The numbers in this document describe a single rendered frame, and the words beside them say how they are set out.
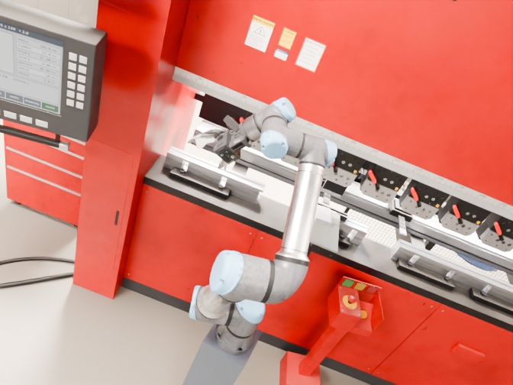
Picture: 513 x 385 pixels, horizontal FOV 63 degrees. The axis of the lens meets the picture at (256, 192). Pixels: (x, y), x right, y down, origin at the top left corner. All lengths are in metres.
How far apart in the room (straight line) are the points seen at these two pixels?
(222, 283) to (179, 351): 1.46
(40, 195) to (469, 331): 2.53
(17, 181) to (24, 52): 1.51
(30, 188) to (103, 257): 0.74
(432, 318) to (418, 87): 1.20
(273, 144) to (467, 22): 0.87
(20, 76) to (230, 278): 0.92
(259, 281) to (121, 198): 1.10
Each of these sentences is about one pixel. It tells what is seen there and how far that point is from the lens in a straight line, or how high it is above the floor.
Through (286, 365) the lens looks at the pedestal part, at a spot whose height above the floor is 0.11.
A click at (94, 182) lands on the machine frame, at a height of 0.81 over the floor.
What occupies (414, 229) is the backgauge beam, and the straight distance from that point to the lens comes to 2.46.
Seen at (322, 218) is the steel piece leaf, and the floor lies 1.00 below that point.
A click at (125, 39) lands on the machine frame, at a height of 1.53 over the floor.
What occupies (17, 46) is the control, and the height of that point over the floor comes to 1.52.
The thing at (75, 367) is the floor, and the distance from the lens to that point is 2.43.
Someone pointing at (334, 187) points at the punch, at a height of 1.13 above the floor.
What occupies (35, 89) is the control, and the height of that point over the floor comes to 1.39.
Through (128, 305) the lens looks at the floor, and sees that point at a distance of 2.62.
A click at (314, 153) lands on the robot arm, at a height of 1.60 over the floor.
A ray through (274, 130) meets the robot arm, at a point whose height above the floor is 1.63.
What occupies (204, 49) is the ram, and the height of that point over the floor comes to 1.52.
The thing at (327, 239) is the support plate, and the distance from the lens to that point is 1.90.
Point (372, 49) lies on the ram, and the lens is 1.69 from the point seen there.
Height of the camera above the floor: 2.18
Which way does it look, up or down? 37 degrees down
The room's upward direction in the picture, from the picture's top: 24 degrees clockwise
